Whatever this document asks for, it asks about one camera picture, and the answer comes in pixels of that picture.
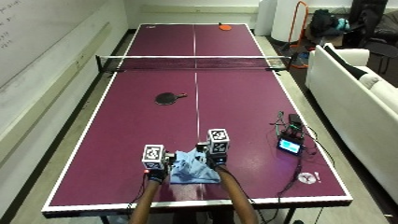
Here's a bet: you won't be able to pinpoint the person's right hand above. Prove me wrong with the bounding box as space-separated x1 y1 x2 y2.
196 141 230 171

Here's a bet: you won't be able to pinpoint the person's left hand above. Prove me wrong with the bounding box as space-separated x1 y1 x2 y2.
143 150 177 185

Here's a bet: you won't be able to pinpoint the light blue cloth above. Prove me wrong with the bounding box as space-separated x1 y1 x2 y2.
168 147 221 185

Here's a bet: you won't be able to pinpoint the white marker cube left glove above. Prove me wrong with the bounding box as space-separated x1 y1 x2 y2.
141 144 168 171

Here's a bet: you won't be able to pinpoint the white marker cube glove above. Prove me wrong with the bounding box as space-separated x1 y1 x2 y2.
207 128 232 155
141 144 168 171

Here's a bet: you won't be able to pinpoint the white marker cube right glove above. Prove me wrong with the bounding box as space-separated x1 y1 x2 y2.
207 128 232 155

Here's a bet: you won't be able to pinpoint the electronic device with lit screen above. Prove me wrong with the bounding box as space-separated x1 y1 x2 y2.
274 113 308 157

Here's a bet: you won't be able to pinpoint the black table tennis paddle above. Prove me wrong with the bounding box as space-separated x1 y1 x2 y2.
155 91 189 106

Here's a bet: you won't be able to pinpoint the table tennis net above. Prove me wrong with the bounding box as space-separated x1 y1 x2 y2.
95 54 298 74

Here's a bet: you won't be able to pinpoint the white sofa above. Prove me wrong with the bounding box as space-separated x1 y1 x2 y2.
305 42 398 203

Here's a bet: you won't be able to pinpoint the white cylindrical column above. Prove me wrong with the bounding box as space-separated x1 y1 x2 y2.
253 0 309 43

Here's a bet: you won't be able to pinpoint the black backpack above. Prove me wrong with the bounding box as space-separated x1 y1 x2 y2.
310 8 350 38

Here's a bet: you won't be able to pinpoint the whiteboard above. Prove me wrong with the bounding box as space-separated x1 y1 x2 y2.
0 0 109 88

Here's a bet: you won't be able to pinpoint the black office chair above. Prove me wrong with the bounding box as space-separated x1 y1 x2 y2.
346 0 398 76

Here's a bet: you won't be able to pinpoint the black cables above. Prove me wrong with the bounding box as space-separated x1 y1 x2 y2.
268 111 333 224

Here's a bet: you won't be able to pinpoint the orange metal frame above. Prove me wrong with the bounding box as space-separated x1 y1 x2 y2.
286 0 312 69

